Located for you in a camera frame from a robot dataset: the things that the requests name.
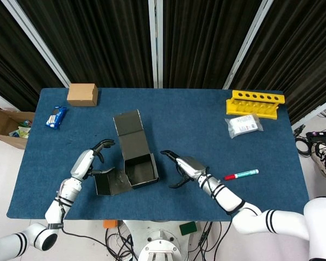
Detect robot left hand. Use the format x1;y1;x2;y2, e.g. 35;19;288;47
70;139;116;182

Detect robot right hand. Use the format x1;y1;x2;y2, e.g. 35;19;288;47
160;150;210;189

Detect black cardboard box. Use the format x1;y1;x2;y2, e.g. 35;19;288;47
93;109;160;196

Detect brown cardboard box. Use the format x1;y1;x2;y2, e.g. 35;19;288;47
66;83;99;107

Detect open cardboard floor box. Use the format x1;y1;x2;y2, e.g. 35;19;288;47
0;101;36;150

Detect blue snack packet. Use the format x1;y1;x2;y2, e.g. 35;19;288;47
45;105;68;131

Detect red-capped green marker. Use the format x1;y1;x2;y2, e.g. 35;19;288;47
224;169;260;181

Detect dark green block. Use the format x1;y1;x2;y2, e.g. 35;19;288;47
179;221;198;236

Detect white packet in clear bag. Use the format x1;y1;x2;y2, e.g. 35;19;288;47
224;114;264;139

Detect green snack packets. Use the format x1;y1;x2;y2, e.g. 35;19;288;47
8;121;33;139

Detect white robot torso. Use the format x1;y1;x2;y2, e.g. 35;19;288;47
123;219;207;261

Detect yellow test tube rack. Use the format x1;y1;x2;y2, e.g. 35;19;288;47
225;90;286;120

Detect black pleated curtain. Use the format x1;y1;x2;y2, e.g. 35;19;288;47
0;0;67;112
232;0;326;125
16;0;154;88
162;0;261;89

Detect black electronic device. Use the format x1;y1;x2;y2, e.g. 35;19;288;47
305;131;326;150

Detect white and black sneaker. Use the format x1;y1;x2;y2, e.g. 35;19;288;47
311;141;326;179

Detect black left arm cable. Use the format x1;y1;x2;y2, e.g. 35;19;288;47
55;190;138;261

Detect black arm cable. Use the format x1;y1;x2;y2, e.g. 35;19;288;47
55;190;138;261
203;166;247;261

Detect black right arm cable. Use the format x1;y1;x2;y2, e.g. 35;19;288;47
203;166;247;261

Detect black floor cables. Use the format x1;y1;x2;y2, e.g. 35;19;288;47
294;124;315;158

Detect grey aluminium profile rail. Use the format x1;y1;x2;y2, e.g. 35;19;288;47
148;0;164;89
1;0;71;88
222;0;274;90
291;95;326;131

